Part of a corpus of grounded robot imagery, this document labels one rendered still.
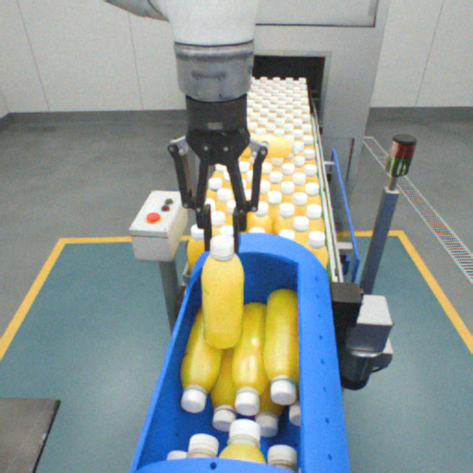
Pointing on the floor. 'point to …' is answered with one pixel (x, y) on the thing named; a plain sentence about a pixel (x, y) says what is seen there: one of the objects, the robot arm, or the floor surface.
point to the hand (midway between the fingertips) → (222, 229)
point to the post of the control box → (170, 288)
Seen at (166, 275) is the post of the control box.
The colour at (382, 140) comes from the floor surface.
